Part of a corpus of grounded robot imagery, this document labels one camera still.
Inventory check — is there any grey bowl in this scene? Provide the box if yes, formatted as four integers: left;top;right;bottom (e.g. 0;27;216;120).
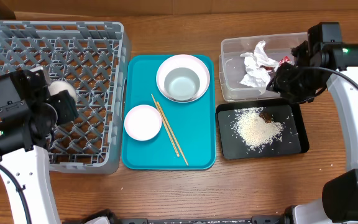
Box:
163;67;200;102

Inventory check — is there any large pink plate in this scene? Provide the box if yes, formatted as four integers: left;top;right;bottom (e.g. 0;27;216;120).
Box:
156;54;211;103

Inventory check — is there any clear plastic bin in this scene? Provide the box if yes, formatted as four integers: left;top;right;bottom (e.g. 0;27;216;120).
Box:
219;32;307;102

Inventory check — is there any grey plastic dish rack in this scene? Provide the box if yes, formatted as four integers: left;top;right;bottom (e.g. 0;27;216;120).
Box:
0;21;131;174

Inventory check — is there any black tray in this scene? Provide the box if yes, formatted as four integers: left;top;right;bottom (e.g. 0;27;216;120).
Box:
216;98;310;160

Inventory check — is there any white rice pile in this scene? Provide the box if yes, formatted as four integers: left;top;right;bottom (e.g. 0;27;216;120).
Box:
231;107;285;153

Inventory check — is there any wooden chopstick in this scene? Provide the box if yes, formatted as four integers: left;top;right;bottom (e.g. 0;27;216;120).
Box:
151;94;180;157
157;102;189;166

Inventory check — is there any small pink bowl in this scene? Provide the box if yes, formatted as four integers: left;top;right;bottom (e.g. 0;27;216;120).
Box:
124;105;162;141

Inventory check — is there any brown food scrap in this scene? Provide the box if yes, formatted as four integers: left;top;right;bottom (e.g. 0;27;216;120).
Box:
259;112;273;123

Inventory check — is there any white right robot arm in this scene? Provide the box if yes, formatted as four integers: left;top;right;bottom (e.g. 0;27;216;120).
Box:
266;22;358;224

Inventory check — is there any red foil wrapper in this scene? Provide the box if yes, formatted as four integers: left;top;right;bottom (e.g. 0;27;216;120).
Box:
261;56;291;72

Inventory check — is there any cream white cup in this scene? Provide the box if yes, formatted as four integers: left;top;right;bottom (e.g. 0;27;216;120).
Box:
48;80;78;103

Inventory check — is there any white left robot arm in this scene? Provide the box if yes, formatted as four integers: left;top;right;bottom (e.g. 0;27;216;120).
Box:
0;66;78;223

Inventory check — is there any white napkin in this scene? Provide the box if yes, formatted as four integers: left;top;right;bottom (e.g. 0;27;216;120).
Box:
239;40;279;93

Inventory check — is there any teal plastic tray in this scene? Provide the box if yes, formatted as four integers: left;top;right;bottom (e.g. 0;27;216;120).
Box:
121;55;216;170

